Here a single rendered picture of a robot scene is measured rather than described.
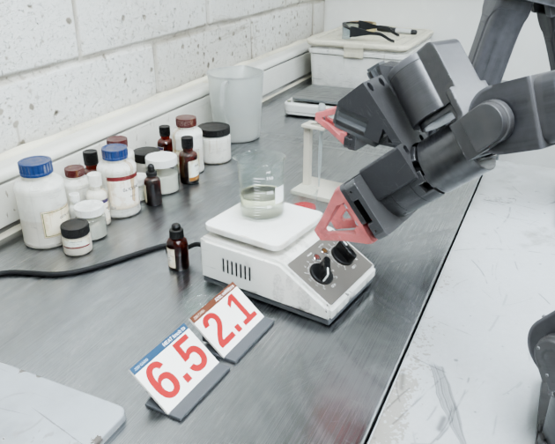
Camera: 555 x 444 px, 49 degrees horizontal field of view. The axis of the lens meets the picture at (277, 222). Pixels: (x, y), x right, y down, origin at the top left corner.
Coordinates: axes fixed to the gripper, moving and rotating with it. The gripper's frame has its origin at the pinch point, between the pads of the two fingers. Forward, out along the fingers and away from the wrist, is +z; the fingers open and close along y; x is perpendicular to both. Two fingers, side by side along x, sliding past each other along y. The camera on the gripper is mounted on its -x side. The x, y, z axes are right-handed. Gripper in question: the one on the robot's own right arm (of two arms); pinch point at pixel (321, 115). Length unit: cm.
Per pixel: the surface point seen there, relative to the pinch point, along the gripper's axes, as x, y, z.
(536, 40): 0, -114, -12
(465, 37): 1, -111, 9
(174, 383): 13, 56, -14
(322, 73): 9, -71, 38
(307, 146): 5.8, 0.5, 2.2
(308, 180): 12.3, 0.3, 1.8
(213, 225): 5.7, 35.9, -4.1
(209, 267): 11.7, 36.8, -3.9
